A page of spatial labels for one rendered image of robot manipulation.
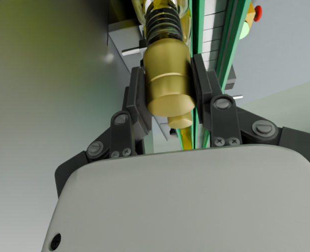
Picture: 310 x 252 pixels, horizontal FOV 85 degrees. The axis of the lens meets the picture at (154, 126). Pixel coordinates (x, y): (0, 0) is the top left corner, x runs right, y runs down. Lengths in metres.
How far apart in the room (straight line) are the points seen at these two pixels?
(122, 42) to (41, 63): 0.32
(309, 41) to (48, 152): 0.90
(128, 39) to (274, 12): 0.47
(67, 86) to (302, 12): 0.72
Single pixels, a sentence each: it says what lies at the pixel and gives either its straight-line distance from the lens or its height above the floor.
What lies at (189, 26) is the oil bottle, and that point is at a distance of 0.22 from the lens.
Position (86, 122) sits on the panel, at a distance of 0.24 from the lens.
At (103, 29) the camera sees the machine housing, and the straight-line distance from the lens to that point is 0.47.
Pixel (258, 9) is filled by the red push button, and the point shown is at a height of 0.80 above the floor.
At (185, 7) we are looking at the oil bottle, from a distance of 0.19.
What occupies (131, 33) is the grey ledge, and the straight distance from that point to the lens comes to 0.48.
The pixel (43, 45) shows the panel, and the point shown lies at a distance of 0.21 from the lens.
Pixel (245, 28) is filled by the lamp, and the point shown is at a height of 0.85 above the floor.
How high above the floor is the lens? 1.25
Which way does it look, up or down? 22 degrees down
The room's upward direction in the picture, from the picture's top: 176 degrees clockwise
